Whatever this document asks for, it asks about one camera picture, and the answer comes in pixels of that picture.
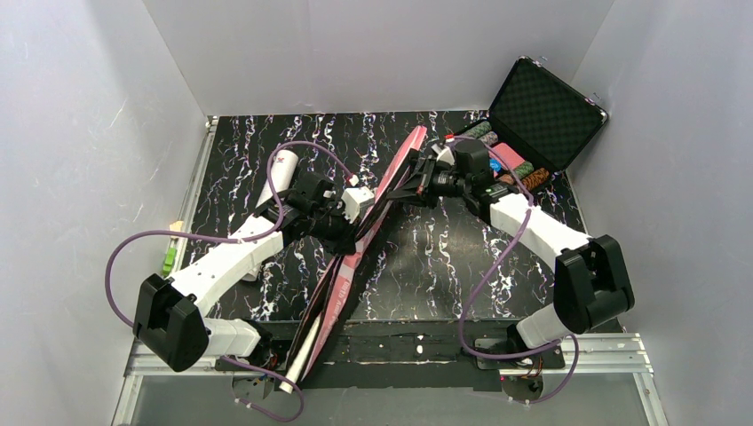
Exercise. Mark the green clip on rail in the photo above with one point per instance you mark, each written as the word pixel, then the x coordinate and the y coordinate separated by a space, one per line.
pixel 168 261

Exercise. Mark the black foam-lined case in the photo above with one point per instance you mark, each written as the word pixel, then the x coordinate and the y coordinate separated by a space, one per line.
pixel 540 118

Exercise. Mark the pink racket bag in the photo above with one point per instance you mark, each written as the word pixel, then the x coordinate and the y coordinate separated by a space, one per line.
pixel 332 292

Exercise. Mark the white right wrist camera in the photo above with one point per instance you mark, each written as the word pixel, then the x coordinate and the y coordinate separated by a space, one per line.
pixel 443 151

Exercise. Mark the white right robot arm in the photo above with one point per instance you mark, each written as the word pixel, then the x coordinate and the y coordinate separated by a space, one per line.
pixel 591 281

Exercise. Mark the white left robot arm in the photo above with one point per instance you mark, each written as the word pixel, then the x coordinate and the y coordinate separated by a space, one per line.
pixel 172 318

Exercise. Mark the pink card deck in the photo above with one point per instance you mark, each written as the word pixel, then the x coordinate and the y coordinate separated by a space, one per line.
pixel 504 152

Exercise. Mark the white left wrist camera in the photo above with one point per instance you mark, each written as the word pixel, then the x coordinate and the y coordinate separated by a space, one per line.
pixel 357 202

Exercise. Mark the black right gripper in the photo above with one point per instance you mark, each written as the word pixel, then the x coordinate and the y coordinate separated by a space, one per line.
pixel 421 178

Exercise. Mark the white shuttlecock tube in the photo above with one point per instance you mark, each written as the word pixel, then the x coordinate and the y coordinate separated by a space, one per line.
pixel 282 171

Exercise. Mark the poker chip rows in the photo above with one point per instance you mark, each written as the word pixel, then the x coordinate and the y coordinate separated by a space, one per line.
pixel 530 177

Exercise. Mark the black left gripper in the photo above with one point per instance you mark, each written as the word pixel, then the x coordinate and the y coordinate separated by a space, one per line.
pixel 351 230

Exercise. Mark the pink badminton racket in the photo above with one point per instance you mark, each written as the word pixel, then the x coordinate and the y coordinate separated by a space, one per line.
pixel 298 363

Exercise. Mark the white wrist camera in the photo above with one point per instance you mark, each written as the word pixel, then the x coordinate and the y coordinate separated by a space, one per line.
pixel 357 202
pixel 443 151

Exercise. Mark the beige wooden block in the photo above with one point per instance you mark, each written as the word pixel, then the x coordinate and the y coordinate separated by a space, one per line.
pixel 176 228

